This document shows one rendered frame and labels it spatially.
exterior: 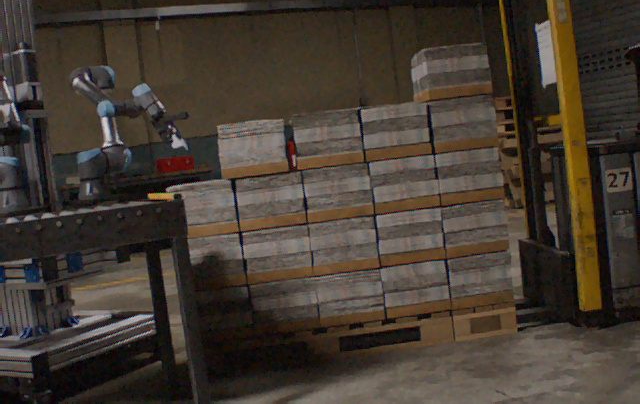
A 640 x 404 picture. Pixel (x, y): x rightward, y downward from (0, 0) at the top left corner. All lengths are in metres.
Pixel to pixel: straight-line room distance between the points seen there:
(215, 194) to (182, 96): 6.91
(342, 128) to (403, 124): 0.26
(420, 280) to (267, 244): 0.68
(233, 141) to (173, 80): 6.91
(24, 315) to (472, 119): 2.21
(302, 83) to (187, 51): 1.62
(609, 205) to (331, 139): 1.23
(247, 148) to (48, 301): 1.16
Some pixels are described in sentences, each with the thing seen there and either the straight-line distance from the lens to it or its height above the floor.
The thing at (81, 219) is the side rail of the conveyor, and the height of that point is 0.78.
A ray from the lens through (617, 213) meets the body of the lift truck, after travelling 3.57.
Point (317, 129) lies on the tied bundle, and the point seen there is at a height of 1.00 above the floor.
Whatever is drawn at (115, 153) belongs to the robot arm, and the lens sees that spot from 3.92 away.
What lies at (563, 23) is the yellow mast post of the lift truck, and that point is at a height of 1.31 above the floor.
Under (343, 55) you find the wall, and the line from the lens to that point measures 11.13.
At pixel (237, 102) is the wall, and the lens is 10.48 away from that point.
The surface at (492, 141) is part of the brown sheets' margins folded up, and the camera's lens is 3.54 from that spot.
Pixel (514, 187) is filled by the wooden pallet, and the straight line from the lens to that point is 9.39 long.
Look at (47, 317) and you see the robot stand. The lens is 3.86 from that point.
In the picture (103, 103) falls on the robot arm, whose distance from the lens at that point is 3.64.
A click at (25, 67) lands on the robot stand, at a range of 3.80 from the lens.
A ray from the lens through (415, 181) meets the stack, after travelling 3.47.
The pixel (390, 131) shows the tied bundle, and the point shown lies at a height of 0.95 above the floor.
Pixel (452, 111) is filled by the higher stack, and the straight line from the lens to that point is 3.50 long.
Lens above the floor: 0.89
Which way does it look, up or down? 3 degrees down
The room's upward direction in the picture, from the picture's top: 7 degrees counter-clockwise
